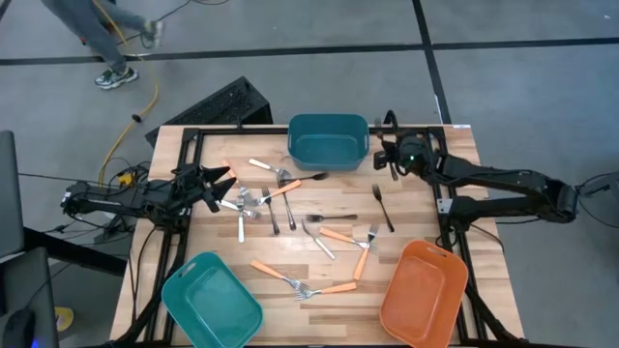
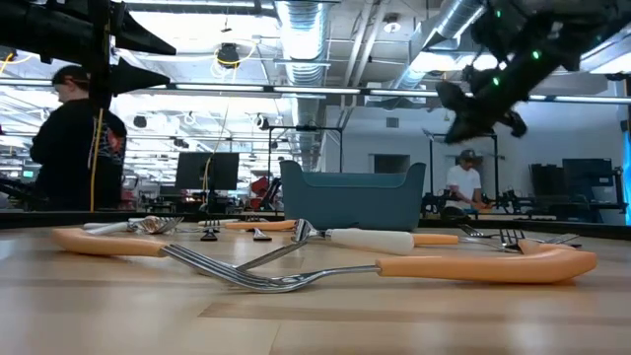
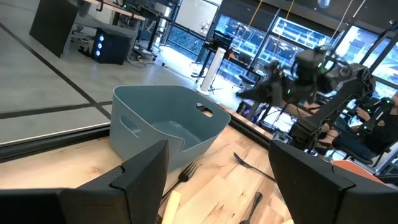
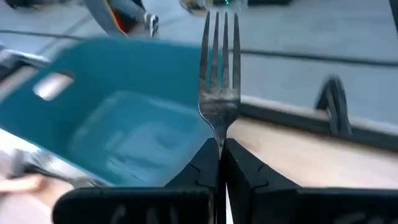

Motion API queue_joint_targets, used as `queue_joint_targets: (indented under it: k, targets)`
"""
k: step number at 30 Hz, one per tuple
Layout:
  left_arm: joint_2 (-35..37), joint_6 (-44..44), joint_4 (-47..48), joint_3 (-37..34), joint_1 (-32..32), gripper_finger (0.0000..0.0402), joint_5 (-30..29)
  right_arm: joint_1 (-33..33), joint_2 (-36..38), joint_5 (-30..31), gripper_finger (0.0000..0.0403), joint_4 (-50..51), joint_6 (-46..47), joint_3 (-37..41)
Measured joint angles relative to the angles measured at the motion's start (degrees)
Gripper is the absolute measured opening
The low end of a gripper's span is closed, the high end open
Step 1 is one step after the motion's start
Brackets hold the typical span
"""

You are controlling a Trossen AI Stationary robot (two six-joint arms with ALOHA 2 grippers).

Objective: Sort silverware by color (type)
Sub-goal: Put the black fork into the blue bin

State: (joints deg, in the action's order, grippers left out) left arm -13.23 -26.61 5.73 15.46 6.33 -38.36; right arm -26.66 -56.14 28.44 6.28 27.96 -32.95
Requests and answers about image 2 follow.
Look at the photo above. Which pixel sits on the black computer monitor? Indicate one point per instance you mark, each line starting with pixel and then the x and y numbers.
pixel 197 170
pixel 586 172

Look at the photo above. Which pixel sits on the black rig frame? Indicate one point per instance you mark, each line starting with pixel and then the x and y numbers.
pixel 305 128
pixel 485 134

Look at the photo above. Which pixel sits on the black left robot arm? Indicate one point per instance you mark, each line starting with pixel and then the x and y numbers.
pixel 15 24

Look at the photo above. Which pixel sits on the person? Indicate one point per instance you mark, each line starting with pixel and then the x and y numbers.
pixel 64 148
pixel 463 183

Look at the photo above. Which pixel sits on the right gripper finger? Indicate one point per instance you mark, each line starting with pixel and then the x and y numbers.
pixel 473 124
pixel 454 96

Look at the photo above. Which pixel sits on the black fork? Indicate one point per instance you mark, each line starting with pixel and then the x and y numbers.
pixel 261 235
pixel 473 231

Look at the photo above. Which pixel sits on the long ceiling light bar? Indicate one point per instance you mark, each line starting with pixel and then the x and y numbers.
pixel 315 90

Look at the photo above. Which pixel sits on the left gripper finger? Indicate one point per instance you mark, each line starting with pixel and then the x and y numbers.
pixel 133 76
pixel 133 37

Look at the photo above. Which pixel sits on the blue plastic bin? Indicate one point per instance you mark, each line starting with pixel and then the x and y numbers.
pixel 352 207

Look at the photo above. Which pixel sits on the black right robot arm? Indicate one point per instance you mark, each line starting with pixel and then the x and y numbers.
pixel 591 29

